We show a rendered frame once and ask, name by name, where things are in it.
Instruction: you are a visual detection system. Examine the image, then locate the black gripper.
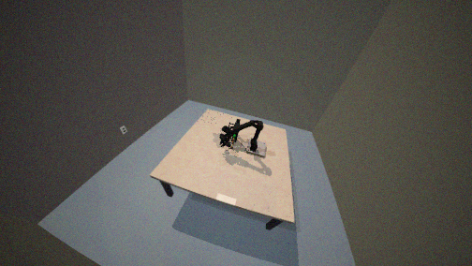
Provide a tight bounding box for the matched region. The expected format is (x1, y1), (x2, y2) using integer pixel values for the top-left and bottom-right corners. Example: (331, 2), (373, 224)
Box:
(219, 134), (231, 147)

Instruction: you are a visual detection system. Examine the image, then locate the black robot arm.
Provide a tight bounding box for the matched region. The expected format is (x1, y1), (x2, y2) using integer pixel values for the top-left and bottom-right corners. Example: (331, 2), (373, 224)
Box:
(219, 120), (264, 152)

